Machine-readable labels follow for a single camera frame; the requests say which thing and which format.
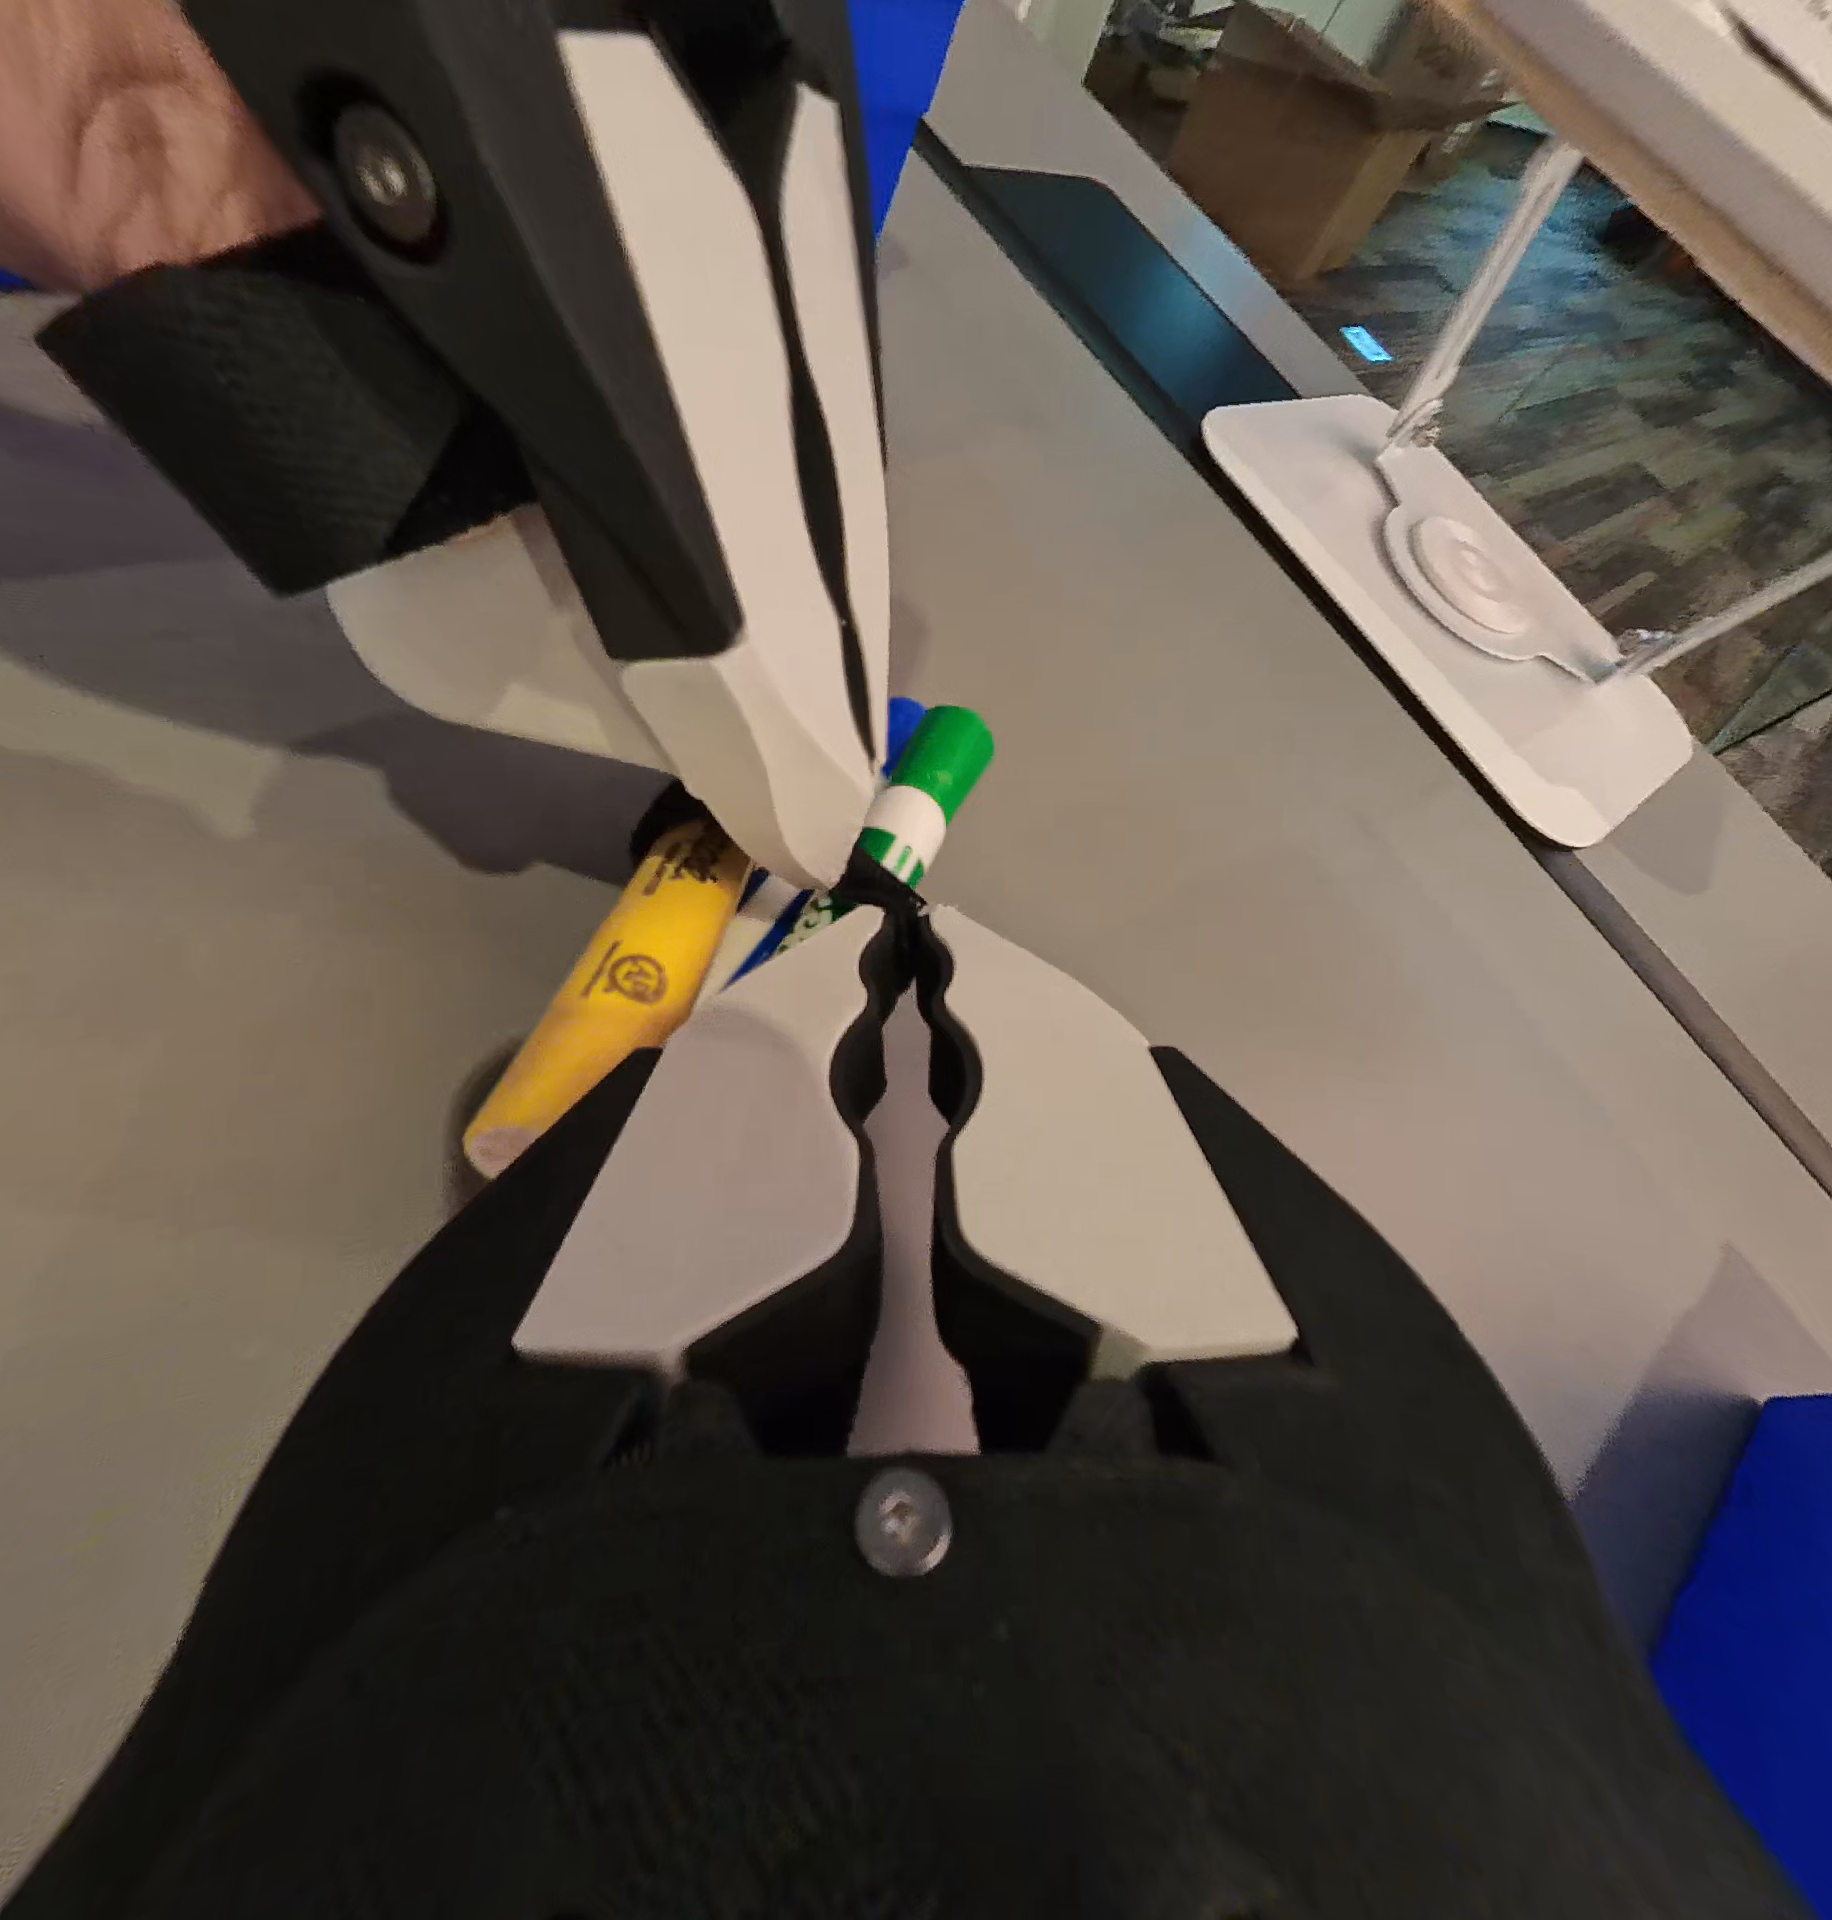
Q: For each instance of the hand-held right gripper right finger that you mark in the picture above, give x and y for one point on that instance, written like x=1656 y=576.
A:
x=1110 y=1201

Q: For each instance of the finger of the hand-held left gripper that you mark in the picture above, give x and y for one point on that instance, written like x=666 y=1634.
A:
x=721 y=375
x=853 y=375

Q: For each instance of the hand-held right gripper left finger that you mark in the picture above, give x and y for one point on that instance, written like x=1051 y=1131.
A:
x=705 y=1201

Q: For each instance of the yellow marker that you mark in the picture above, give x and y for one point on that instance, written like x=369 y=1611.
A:
x=631 y=976

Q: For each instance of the blue dry-erase marker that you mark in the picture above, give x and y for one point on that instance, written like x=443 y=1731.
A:
x=760 y=932

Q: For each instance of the blue plastic bin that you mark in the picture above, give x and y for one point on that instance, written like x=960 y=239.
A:
x=1785 y=1650
x=910 y=91

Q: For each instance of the green dry-erase marker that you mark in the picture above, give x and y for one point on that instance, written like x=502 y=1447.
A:
x=939 y=756

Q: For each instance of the person's left hand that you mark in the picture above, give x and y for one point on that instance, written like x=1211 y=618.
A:
x=91 y=136

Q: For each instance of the cardboard box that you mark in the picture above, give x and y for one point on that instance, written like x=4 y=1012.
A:
x=1306 y=150

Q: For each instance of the small lit floor device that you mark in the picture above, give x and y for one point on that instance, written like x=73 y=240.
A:
x=1362 y=340

